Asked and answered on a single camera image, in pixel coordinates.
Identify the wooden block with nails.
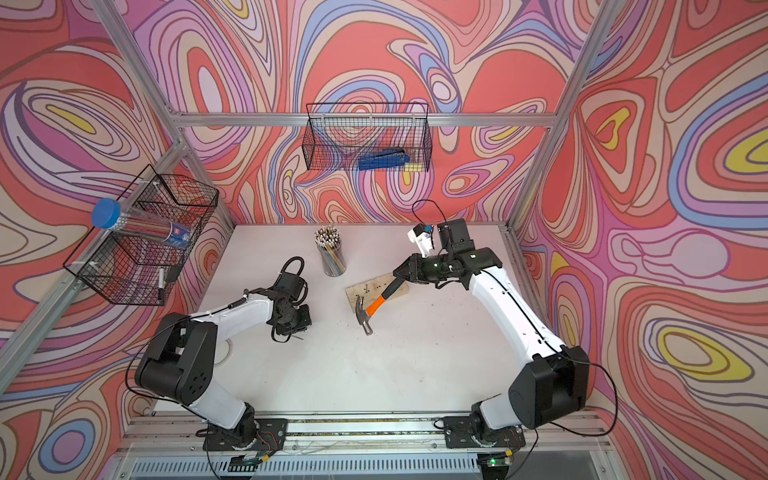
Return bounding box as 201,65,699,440
345,273,394,312

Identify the claw hammer orange black handle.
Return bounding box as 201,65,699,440
353,277,408,336

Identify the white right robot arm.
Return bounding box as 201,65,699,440
393,220,591,430

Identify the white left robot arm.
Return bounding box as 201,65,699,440
135,272,311,430

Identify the white tape roll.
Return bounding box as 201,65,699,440
214,339,233,368

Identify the cup of coloured pencils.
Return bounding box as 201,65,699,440
314,226,346,277

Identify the blue tool in basket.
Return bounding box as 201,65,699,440
357,148,410,171

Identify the clear tube with blue cap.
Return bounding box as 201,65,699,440
91,198,192,249

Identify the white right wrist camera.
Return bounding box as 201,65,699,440
408,223,434,258

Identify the black wire basket left wall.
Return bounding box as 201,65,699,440
63,166,219,306

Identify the black wire basket wall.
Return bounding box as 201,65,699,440
63,166,219,306
302,101,433,173

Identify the black wire basket back wall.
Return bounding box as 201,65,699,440
302,101,433,173

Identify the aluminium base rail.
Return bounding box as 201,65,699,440
105,412,626,479

